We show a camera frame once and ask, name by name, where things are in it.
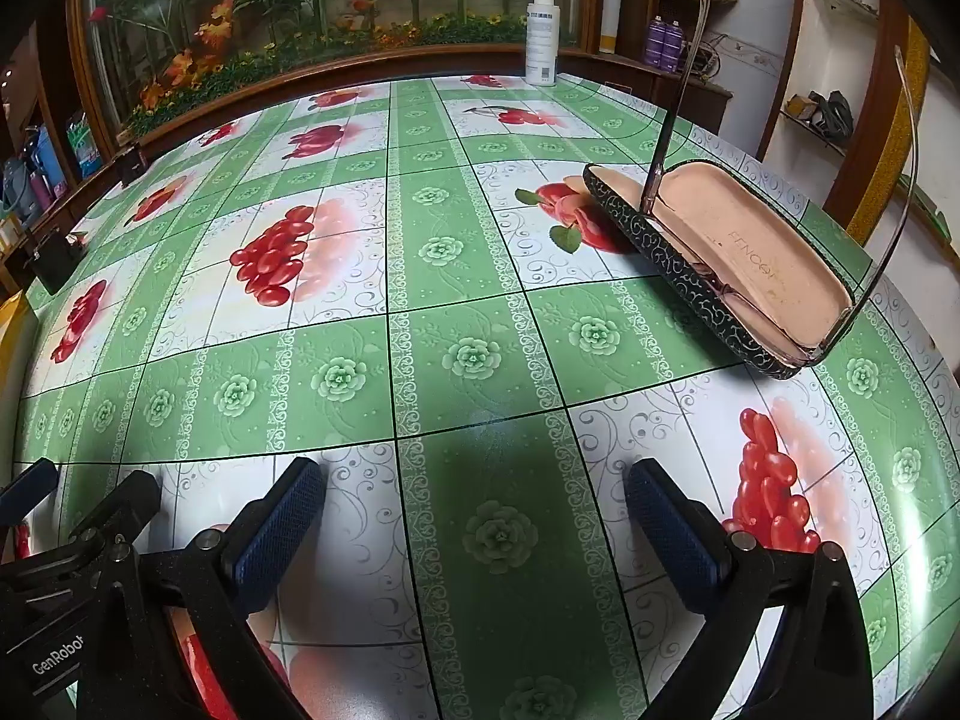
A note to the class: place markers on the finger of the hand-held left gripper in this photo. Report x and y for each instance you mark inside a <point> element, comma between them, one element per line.
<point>120,499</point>
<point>30,481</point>

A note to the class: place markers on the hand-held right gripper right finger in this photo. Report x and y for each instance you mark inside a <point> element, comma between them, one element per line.
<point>671,532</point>

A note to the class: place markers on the dark grey bundle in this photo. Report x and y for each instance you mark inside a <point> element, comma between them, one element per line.
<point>825,114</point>

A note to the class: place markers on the green plastic pack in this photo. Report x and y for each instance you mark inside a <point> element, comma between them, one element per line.
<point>82,144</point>

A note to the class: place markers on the black patterned glasses case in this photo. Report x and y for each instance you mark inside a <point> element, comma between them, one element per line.
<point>750,262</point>

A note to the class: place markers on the blue bottle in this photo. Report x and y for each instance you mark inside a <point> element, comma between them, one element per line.
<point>41,159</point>

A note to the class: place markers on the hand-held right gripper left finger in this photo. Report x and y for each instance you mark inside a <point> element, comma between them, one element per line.
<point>281,532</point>

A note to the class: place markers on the wooden shelf cabinet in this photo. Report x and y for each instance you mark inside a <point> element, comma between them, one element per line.
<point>694,101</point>

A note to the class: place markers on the blue thermos jug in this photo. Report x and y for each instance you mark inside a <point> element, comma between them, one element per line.
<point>15,189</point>

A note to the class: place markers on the glass case with artificial flowers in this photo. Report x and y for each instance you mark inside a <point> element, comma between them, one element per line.
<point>300,0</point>

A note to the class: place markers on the white spray bottle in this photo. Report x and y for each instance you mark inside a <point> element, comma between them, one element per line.
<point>541,37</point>

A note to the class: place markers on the green floral tablecloth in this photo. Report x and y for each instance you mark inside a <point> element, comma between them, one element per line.
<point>465,300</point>

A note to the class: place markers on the small black box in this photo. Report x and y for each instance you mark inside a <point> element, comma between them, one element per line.
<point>132,165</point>

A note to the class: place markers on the wooden gold door frame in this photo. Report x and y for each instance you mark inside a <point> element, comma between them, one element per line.
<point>889,112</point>

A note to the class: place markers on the thin-framed eyeglasses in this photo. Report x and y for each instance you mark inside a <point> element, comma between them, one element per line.
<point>651,195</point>

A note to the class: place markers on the large black box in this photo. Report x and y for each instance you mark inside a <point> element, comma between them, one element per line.
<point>52,261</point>

